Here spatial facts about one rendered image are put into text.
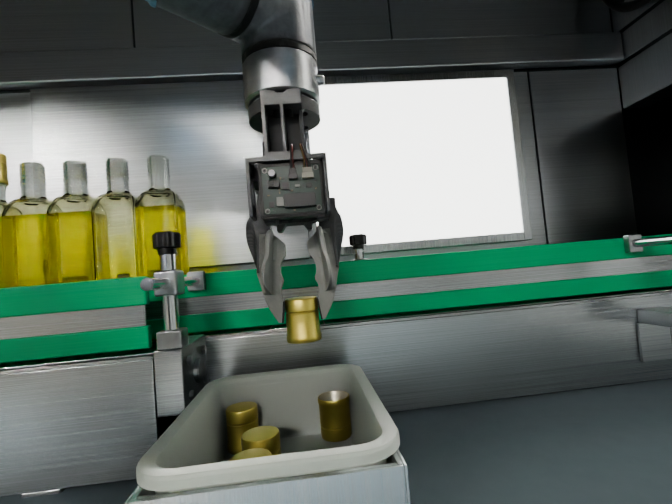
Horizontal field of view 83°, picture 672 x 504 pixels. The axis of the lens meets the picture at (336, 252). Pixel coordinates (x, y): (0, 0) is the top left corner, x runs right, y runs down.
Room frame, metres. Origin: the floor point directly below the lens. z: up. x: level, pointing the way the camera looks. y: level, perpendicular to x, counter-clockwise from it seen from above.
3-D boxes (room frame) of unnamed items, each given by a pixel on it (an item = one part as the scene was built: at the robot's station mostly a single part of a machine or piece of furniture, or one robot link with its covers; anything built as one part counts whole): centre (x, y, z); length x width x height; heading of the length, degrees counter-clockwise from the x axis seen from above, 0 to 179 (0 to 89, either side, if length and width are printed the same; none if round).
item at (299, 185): (0.37, 0.04, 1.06); 0.09 x 0.08 x 0.12; 4
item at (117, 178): (0.55, 0.31, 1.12); 0.03 x 0.03 x 0.05
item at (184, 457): (0.34, 0.06, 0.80); 0.22 x 0.17 x 0.09; 5
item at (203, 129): (0.71, 0.07, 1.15); 0.90 x 0.03 x 0.34; 95
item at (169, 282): (0.43, 0.18, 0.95); 0.17 x 0.03 x 0.12; 5
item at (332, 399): (0.43, 0.02, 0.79); 0.04 x 0.04 x 0.04
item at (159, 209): (0.55, 0.25, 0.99); 0.06 x 0.06 x 0.21; 4
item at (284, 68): (0.37, 0.04, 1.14); 0.08 x 0.08 x 0.05
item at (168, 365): (0.45, 0.19, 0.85); 0.09 x 0.04 x 0.07; 5
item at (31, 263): (0.54, 0.43, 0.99); 0.06 x 0.06 x 0.21; 5
